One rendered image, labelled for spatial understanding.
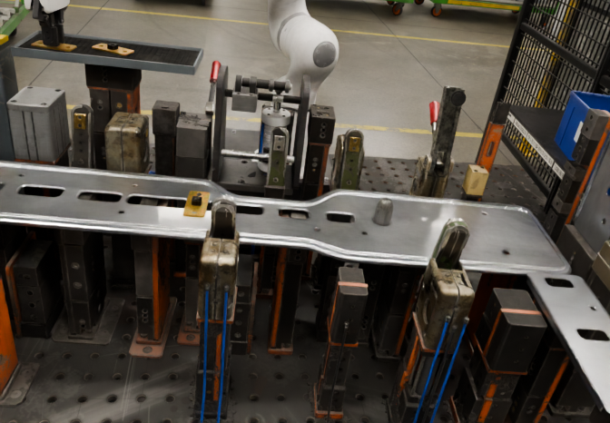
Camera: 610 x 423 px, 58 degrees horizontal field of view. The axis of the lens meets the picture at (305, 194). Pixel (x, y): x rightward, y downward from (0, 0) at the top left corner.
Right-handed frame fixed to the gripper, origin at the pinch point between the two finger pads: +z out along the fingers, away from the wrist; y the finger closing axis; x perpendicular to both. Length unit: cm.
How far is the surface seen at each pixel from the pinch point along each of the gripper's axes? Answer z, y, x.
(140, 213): 18.6, 32.8, 30.3
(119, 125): 10.6, 16.4, 20.3
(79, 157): 17.6, 18.7, 12.9
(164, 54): 2.6, -5.4, 21.9
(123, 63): 2.8, 3.2, 16.3
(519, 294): 21, 36, 95
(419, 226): 19, 22, 79
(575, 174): 12, 3, 111
